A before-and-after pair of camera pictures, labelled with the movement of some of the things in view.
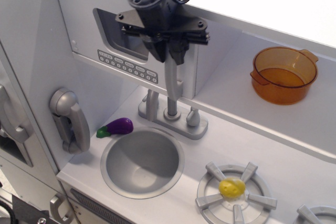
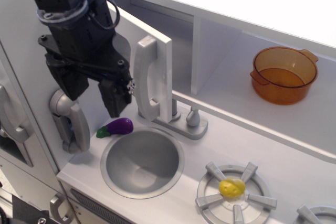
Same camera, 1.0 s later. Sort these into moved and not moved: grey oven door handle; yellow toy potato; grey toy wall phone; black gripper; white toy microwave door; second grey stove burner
Moved: black gripper; white toy microwave door
Not moved: yellow toy potato; grey oven door handle; second grey stove burner; grey toy wall phone
